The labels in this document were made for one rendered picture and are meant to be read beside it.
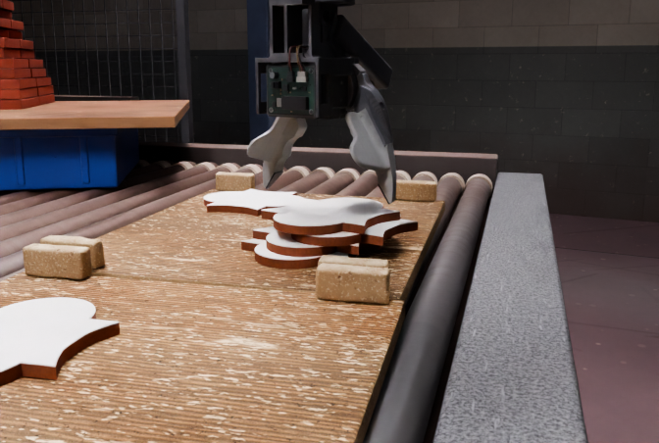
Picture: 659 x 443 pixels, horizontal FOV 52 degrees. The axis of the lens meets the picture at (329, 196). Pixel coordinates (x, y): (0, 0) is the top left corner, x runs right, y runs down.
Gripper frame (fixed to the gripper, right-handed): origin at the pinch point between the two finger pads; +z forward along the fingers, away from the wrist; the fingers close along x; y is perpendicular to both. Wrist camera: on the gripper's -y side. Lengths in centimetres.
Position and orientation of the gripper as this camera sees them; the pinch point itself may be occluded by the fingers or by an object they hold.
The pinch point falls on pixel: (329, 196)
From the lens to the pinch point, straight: 68.3
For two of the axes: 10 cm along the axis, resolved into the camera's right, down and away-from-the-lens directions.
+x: 8.4, 1.1, -5.3
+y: -5.4, 1.6, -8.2
